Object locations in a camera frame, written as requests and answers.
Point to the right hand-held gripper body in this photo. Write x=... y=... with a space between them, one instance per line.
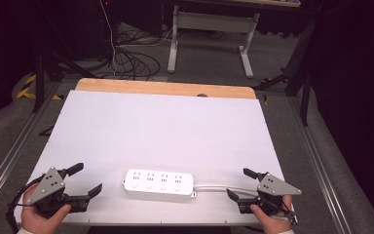
x=272 y=187

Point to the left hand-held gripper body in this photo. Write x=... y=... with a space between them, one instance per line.
x=47 y=186

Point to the white power strip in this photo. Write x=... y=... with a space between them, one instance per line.
x=158 y=182

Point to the person's right hand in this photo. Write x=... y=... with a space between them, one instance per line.
x=276 y=223

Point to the person's left hand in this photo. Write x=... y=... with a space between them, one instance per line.
x=35 y=221

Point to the person's white right sleeve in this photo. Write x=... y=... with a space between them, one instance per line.
x=285 y=231

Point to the person's white sleeve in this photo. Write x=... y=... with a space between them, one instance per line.
x=24 y=231
x=285 y=231

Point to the person's white left sleeve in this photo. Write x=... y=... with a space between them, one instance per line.
x=24 y=231

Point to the white table cover board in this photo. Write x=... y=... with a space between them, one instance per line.
x=162 y=130

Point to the yellow black floor tape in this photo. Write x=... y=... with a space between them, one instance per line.
x=26 y=92

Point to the black metal stand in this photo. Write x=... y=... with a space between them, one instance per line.
x=300 y=78
x=39 y=81

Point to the wooden table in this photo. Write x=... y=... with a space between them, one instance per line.
x=162 y=87

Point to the black equipment cabinet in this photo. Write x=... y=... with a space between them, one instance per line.
x=94 y=26

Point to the aluminium floor rail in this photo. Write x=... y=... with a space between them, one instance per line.
x=321 y=169
x=16 y=146

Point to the white metal desk frame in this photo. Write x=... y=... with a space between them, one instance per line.
x=207 y=20

